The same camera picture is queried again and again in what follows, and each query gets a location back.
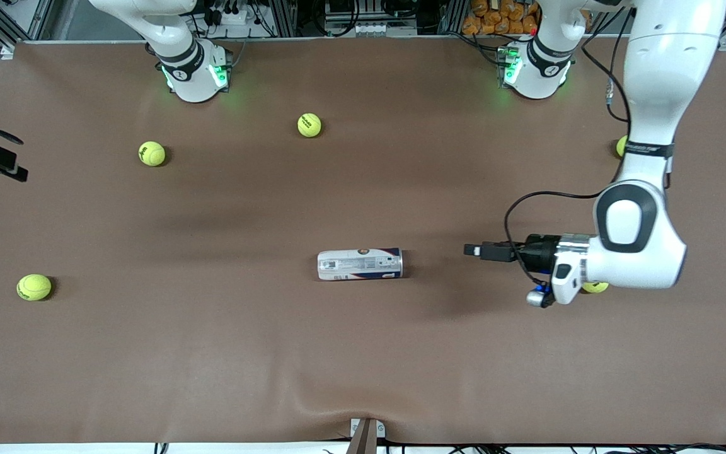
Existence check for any white blue tennis ball can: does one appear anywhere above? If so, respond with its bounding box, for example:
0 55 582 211
317 248 404 281

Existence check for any brown table cover sheet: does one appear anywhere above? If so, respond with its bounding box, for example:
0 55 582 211
0 35 726 445

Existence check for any pile of orange objects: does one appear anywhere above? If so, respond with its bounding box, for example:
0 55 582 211
462 0 591 36

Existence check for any grey electronics box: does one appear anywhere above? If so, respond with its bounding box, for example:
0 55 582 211
324 0 418 37

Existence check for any white power strip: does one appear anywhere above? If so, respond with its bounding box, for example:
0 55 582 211
209 5 264 27

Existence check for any silver clamp bracket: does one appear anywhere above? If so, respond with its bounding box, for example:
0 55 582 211
350 417 386 454

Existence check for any aluminium frame post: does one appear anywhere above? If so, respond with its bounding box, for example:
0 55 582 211
272 0 297 37
442 0 468 35

